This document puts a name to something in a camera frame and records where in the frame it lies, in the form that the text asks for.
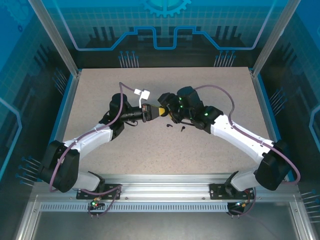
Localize small LED circuit board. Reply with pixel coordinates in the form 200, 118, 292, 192
233, 199, 251, 210
90, 198, 105, 211

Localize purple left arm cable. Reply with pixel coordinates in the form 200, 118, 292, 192
49, 81, 137, 219

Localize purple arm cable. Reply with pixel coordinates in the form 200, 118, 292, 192
49, 81, 137, 219
193, 84, 301, 219

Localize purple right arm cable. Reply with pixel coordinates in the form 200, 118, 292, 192
193, 84, 301, 219

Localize blue-edged aluminium side rail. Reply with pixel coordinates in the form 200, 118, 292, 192
37, 71, 83, 182
249, 67, 297, 182

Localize aluminium frame rail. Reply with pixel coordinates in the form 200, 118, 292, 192
32, 173, 300, 201

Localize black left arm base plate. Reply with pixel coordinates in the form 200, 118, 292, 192
76, 183, 122, 201

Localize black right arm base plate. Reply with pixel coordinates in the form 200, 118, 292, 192
209, 183, 256, 201

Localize slotted grey cable duct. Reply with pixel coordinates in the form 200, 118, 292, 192
39, 202, 230, 214

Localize aluminium frame post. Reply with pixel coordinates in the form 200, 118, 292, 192
26, 0, 83, 77
250, 0, 303, 77

